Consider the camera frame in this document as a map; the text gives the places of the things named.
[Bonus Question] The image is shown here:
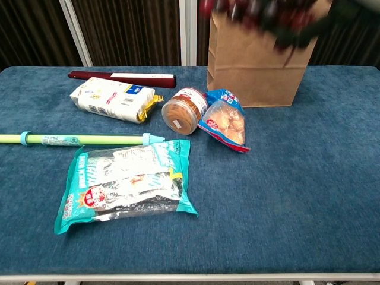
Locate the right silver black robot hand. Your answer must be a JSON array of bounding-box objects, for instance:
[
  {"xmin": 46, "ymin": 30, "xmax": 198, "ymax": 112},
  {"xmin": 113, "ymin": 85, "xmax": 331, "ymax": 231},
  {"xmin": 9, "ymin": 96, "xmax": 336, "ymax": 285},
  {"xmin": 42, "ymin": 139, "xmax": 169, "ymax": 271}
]
[{"xmin": 262, "ymin": 0, "xmax": 380, "ymax": 47}]

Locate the red grape bunch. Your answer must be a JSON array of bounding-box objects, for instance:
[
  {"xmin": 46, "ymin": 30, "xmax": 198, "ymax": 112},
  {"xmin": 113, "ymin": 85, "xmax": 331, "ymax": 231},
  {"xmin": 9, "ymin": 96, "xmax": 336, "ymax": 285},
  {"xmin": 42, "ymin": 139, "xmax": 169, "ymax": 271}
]
[{"xmin": 200, "ymin": 0, "xmax": 320, "ymax": 65}]

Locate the dark ribbed partition panel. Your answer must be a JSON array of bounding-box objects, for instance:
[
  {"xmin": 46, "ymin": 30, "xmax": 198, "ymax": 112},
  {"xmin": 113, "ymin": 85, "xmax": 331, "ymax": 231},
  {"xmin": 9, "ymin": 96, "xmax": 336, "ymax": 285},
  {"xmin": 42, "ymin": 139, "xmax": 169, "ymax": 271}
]
[
  {"xmin": 59, "ymin": 0, "xmax": 189, "ymax": 68},
  {"xmin": 308, "ymin": 17, "xmax": 380, "ymax": 71},
  {"xmin": 0, "ymin": 0, "xmax": 93, "ymax": 72},
  {"xmin": 188, "ymin": 0, "xmax": 212, "ymax": 67}
]

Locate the blue bread bag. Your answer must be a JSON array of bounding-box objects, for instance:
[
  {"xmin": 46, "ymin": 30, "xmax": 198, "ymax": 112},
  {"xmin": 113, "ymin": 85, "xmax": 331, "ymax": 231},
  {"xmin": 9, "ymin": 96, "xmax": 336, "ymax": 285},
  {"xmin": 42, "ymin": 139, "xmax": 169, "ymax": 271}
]
[{"xmin": 197, "ymin": 88, "xmax": 251, "ymax": 154}]

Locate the blue felt table cover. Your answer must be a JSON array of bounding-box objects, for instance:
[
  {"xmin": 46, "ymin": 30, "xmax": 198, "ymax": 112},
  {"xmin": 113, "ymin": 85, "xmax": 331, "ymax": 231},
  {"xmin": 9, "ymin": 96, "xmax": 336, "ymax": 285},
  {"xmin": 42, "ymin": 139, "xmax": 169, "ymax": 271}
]
[{"xmin": 0, "ymin": 65, "xmax": 380, "ymax": 276}]

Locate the dark red long box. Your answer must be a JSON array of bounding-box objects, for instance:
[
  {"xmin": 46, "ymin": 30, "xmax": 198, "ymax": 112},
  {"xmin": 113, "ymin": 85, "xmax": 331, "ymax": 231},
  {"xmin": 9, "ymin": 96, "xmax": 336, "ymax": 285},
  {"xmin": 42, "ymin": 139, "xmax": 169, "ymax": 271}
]
[{"xmin": 67, "ymin": 70, "xmax": 177, "ymax": 89}]

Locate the white yellow snack package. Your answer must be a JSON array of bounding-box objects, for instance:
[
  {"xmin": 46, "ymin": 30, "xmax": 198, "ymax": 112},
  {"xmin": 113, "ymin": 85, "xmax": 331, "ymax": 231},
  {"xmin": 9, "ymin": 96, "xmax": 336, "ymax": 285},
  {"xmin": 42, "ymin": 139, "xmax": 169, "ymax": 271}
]
[{"xmin": 69, "ymin": 77, "xmax": 164, "ymax": 124}]

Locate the teal wet wipes pack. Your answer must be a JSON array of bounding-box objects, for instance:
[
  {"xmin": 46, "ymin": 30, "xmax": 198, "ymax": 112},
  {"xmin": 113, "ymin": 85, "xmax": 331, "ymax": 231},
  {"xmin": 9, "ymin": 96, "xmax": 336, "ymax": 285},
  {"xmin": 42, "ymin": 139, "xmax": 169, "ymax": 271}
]
[{"xmin": 53, "ymin": 138, "xmax": 199, "ymax": 235}]

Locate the green teal pump toy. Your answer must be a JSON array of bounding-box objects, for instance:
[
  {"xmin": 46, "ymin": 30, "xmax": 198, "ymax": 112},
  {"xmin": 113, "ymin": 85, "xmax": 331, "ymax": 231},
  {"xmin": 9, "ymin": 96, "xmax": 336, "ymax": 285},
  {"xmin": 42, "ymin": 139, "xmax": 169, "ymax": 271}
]
[{"xmin": 0, "ymin": 131, "xmax": 167, "ymax": 148}]

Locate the brown paper bag with handles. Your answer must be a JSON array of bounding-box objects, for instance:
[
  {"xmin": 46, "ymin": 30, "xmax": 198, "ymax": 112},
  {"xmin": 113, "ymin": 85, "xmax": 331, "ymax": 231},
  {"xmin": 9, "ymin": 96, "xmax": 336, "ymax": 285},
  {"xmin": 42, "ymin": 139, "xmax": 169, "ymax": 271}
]
[{"xmin": 207, "ymin": 11, "xmax": 320, "ymax": 108}]

